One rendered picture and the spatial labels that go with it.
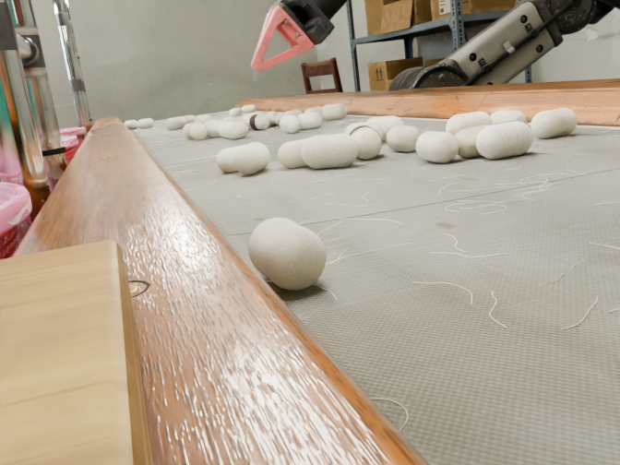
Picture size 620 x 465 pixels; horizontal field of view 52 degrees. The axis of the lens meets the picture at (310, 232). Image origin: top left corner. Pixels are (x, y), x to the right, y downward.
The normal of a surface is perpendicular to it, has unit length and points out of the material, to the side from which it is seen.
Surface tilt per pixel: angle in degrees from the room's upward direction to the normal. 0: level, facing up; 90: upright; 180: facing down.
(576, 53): 90
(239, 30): 90
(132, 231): 0
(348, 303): 0
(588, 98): 45
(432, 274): 0
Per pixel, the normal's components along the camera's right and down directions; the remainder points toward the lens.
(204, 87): 0.38, 0.18
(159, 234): -0.12, -0.96
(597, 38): -0.92, 0.19
